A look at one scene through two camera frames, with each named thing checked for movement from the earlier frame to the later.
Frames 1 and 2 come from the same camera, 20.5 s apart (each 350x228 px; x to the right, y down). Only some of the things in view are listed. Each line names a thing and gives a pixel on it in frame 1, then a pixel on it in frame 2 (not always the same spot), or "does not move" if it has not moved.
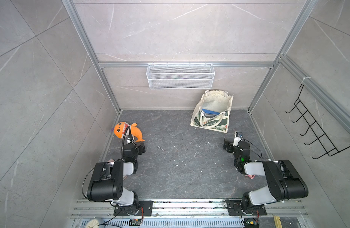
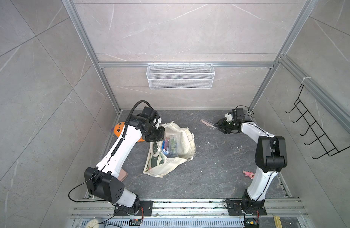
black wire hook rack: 331,149 does not move
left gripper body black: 139,151 -> 154,135
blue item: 209,113 -> 166,146
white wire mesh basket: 181,76 does not move
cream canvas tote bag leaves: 214,100 -> 157,164
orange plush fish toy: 120,128 does not move
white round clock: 92,223 does not move
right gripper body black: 232,149 -> 227,127
